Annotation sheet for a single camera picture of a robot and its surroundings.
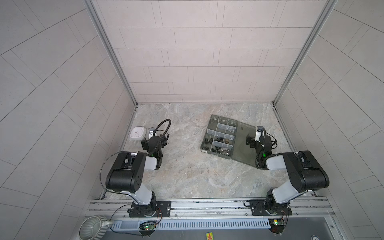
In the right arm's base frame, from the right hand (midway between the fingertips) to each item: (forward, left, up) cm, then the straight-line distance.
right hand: (255, 132), depth 94 cm
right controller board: (-47, +3, -6) cm, 47 cm away
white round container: (+4, +75, +1) cm, 75 cm away
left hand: (+3, +63, +2) cm, 63 cm away
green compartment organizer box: (-1, +19, -1) cm, 19 cm away
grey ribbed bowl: (-43, +86, -2) cm, 96 cm away
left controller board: (-44, +61, -1) cm, 75 cm away
